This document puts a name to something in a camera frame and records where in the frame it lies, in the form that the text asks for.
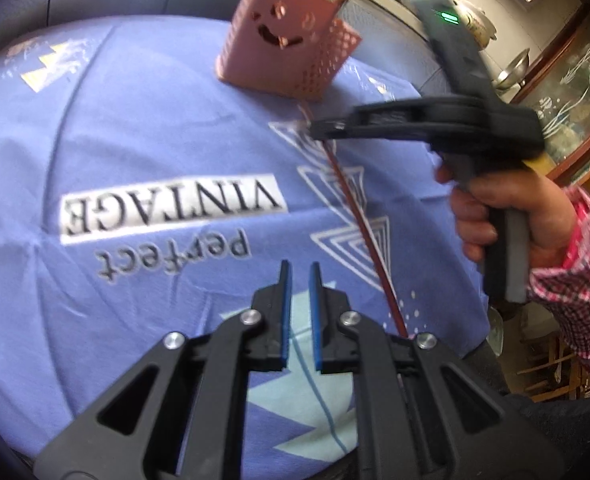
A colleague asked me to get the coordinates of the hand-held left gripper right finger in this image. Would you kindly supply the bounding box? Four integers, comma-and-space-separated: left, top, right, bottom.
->
309, 261, 566, 480

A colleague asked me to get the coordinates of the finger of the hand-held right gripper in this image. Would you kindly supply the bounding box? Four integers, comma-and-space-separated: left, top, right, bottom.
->
309, 97, 483, 143

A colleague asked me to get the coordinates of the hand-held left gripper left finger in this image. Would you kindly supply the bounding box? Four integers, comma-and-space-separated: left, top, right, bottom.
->
34, 259, 293, 480

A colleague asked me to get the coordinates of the reddish brown wooden chopstick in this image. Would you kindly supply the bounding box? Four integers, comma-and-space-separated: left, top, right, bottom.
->
297, 104, 411, 338

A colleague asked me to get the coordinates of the pink plastic utensil holder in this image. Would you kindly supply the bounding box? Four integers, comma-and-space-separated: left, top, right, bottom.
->
215, 0, 363, 103

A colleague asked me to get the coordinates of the person's right forearm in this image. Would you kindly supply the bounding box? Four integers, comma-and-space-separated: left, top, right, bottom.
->
527, 187, 590, 376

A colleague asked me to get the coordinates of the person's right hand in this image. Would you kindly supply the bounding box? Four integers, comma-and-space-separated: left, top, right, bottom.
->
434, 166, 580, 267

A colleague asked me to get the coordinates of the white ceramic pot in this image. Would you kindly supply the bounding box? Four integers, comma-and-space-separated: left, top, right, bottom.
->
452, 0, 498, 51

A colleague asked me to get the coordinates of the steel bowl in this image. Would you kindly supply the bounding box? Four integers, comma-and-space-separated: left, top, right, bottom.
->
492, 47, 532, 91

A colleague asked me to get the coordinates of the etched glass door cabinet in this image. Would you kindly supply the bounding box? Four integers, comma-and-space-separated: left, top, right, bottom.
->
515, 0, 590, 191

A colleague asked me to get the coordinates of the blue printed tablecloth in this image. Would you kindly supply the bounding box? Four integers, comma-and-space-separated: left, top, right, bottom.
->
0, 14, 490, 466

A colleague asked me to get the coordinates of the wooden chair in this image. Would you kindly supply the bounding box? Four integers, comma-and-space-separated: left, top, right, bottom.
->
517, 330, 590, 403

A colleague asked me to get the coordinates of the person's leg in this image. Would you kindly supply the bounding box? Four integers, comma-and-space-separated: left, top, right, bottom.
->
475, 345, 590, 480

